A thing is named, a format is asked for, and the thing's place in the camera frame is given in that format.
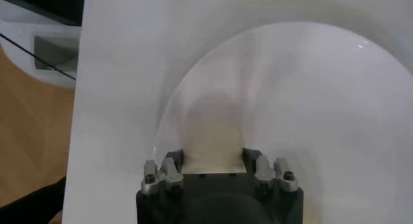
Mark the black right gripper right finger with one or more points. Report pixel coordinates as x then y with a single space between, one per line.
267 175

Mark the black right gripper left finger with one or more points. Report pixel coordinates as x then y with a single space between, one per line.
167 175

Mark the white steamed baozi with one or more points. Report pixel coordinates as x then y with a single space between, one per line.
213 141

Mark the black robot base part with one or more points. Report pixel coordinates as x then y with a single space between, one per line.
38 2
32 206

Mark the white round plate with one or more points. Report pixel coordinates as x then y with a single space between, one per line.
322 99

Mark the white floor foot grey recess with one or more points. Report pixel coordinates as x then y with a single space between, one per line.
19 44

